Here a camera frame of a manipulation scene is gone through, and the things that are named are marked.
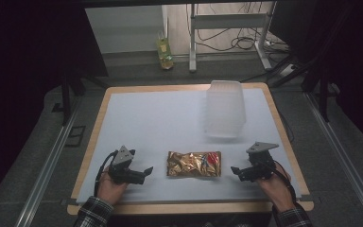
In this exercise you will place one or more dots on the aluminium floor rail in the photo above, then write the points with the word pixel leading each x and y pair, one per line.
pixel 346 157
pixel 45 173

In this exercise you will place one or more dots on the person's right hand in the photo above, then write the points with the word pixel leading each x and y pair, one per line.
pixel 275 190

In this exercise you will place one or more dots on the gold foil snack packet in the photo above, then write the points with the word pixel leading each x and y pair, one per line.
pixel 193 164

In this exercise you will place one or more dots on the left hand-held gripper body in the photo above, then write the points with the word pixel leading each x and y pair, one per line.
pixel 124 164

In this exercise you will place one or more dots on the bottle of yellow liquid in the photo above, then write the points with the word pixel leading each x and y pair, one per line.
pixel 165 52

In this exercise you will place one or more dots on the person's left hand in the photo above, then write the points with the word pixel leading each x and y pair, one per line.
pixel 112 190

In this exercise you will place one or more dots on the white power strip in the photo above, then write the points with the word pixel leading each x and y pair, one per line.
pixel 287 70

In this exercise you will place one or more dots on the black metal stand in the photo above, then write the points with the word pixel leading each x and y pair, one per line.
pixel 66 94
pixel 323 91

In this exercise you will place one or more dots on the white metal desk frame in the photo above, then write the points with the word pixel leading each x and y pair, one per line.
pixel 227 21

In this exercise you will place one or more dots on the white table mat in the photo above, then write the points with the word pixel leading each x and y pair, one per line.
pixel 157 126

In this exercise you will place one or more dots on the translucent plastic container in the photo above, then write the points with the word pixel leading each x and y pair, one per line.
pixel 225 110

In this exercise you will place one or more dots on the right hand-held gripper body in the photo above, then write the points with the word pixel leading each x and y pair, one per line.
pixel 260 164

